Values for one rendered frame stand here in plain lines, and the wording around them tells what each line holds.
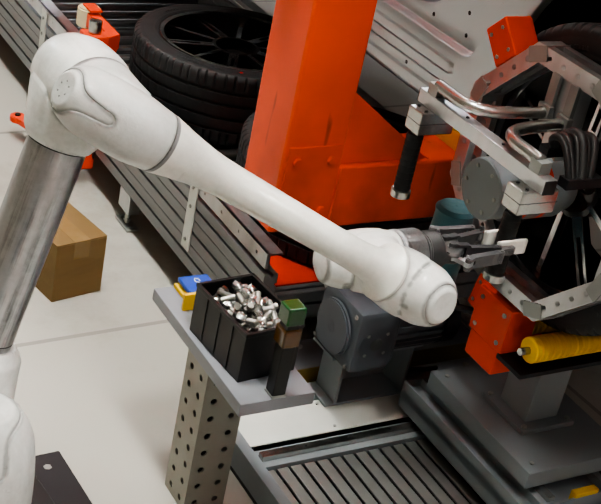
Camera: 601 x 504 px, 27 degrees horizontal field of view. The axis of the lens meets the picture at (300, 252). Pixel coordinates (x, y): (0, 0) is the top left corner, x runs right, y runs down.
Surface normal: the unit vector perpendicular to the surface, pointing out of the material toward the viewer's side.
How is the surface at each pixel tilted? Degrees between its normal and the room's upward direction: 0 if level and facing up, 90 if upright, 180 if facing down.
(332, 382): 90
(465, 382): 0
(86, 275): 90
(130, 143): 95
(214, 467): 90
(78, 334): 0
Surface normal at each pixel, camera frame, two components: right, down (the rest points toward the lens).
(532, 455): 0.18, -0.86
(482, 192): -0.86, 0.09
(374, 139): 0.48, 0.51
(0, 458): 0.51, 0.11
